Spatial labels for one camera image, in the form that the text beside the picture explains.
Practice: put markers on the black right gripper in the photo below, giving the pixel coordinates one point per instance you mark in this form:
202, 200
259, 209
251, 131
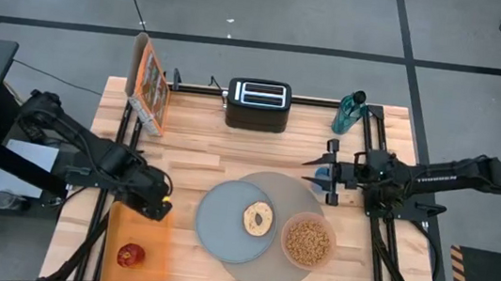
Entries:
348, 176

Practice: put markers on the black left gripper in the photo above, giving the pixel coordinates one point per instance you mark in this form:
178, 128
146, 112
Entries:
151, 200

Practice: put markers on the toasted bagel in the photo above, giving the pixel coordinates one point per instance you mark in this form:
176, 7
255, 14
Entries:
250, 223

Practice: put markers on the orange cereal box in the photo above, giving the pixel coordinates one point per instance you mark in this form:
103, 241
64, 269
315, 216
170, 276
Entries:
150, 86

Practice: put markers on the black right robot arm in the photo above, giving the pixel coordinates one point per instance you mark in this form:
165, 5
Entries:
454, 180

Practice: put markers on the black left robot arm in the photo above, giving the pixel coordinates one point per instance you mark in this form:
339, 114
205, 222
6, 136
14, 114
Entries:
89, 146

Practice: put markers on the orange translucent tray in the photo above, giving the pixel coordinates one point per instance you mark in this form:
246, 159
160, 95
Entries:
136, 231

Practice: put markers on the grey round placemat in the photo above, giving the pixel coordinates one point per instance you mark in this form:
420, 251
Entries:
292, 192

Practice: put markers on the red apple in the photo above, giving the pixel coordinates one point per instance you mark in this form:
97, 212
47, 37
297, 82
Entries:
131, 255

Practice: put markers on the teal water bottle black cap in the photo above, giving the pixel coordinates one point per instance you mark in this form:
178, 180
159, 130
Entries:
347, 116

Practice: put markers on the cereal pieces heap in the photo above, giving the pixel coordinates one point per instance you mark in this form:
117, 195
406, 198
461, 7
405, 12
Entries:
309, 242

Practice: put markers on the grey round plate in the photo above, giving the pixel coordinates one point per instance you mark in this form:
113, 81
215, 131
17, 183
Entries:
222, 222

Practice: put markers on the black two-slot toaster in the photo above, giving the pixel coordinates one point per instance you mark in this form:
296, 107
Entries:
257, 110

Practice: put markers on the pink translucent bowl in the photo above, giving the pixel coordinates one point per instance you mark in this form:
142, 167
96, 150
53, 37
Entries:
287, 253

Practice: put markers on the white paper sheet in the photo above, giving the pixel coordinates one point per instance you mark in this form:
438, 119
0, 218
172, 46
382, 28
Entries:
25, 167

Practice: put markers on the clear plastic cup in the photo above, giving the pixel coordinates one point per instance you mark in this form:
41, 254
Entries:
9, 200

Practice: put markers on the black aluminium table frame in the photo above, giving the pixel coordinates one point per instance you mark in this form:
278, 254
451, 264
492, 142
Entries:
374, 131

